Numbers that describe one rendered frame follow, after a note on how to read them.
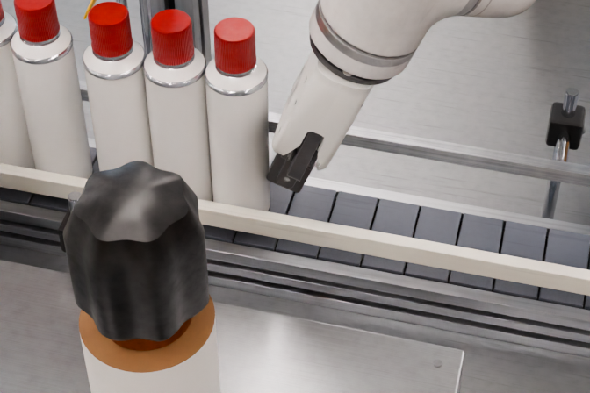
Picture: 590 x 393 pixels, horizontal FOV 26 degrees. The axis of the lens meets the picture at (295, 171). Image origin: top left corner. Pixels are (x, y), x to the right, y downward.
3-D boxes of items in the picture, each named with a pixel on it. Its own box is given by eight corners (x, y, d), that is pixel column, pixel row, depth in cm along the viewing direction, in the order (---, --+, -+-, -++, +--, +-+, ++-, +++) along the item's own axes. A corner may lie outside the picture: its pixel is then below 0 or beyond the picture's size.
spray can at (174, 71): (149, 214, 115) (129, 35, 100) (168, 174, 118) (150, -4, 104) (205, 224, 114) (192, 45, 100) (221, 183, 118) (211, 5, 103)
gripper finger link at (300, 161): (327, 89, 100) (323, 87, 105) (287, 180, 101) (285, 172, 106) (341, 96, 100) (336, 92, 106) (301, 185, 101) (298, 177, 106)
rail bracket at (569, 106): (522, 265, 117) (547, 133, 106) (531, 209, 122) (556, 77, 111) (557, 271, 117) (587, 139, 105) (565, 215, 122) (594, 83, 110)
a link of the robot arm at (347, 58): (334, -40, 100) (320, -13, 102) (308, 28, 94) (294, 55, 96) (431, 3, 100) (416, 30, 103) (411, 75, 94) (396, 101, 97)
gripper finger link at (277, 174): (292, 125, 107) (267, 174, 112) (283, 150, 104) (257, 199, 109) (327, 140, 107) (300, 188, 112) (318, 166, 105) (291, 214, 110)
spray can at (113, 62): (95, 206, 116) (66, 28, 101) (112, 167, 119) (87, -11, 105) (150, 215, 115) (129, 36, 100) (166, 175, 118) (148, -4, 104)
